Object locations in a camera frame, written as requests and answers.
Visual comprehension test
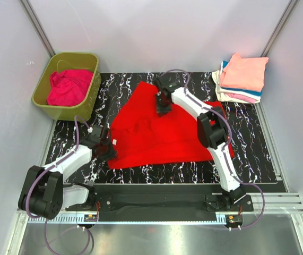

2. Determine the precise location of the red t-shirt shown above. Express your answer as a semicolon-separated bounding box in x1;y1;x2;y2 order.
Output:
106;81;236;170

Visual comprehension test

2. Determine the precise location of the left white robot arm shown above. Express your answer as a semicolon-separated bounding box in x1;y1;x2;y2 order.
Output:
18;126;117;219

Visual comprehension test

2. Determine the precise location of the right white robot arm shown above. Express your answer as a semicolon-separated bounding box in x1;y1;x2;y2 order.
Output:
153;78;246;211

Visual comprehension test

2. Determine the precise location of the folded cream t-shirt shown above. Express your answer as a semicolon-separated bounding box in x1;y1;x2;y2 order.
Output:
211;65;261;104

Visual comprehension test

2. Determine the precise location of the olive green plastic bin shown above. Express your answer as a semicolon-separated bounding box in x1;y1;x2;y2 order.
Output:
32;52;101;121

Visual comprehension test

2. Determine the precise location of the magenta t-shirt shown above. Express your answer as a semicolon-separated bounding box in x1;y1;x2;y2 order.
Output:
47;69;93;107

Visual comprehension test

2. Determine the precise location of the folded pink t-shirt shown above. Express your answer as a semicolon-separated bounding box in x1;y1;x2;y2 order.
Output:
226;93;261;104

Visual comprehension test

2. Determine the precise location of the folded peach t-shirt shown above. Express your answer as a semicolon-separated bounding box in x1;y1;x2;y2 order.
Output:
220;53;269;92

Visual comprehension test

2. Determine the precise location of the folded blue t-shirt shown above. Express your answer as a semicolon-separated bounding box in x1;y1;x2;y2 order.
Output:
221;61;262;96

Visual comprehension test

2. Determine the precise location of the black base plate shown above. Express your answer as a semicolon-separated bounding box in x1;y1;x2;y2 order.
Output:
65;184;254;213

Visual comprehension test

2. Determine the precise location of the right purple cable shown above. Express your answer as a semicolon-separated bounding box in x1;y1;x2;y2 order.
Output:
166;69;265;232

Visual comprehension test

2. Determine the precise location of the aluminium frame rail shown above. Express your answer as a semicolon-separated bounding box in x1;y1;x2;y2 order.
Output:
15;191;303;213

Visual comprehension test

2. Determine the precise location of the right aluminium corner post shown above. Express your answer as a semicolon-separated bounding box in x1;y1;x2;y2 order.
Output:
261;0;300;57

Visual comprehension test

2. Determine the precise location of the aluminium corner post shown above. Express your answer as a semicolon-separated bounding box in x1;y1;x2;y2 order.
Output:
19;0;55;57
261;0;300;57

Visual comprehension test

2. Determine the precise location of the left aluminium corner post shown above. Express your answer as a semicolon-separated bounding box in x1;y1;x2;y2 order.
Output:
19;0;55;57

